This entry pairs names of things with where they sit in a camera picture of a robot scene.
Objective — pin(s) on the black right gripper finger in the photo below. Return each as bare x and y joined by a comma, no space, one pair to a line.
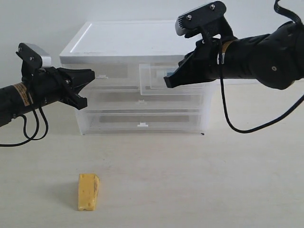
187,75

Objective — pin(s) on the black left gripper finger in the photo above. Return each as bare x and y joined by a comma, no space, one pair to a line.
77,78
74,100

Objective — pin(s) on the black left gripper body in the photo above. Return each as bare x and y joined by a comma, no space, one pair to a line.
48,87

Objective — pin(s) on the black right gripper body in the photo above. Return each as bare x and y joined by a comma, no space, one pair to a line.
207,55

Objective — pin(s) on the yellow cheese wedge sponge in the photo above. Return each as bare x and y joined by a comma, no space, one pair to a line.
88,189

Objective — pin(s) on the white pill bottle blue label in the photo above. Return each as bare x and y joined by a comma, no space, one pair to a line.
162,72

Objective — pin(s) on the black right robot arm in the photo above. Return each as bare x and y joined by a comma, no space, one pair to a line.
275,60

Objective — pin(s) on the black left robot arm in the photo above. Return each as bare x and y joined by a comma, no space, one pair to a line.
16,100

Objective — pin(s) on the clear plastic container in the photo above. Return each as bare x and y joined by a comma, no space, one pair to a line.
98,100
98,121

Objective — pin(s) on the white plastic drawer cabinet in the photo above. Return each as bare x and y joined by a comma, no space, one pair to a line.
132,42

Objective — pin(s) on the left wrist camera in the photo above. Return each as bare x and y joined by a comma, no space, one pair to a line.
33,58

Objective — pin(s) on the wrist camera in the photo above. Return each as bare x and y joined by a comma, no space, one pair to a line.
207,20
33,58

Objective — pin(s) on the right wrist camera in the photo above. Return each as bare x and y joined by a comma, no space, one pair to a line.
207,20

